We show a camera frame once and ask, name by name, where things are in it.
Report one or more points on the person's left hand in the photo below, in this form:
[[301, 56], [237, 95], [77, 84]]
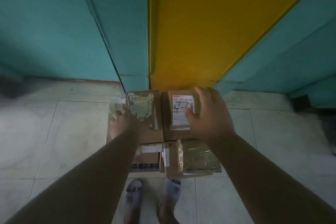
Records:
[[131, 126]]

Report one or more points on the person's right hand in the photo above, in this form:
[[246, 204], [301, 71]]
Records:
[[212, 121]]

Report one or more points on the person's right forearm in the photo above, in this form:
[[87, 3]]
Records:
[[267, 184]]

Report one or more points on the small tape-wrapped box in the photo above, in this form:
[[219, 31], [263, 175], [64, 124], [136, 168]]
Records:
[[140, 103]]

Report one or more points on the person's left forearm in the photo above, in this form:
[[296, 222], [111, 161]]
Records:
[[86, 187]]

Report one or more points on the small box red-topped label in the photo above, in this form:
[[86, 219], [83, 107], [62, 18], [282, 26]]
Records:
[[177, 100]]

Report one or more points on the pile of cardboard parcels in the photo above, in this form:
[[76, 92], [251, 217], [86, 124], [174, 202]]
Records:
[[199, 158]]

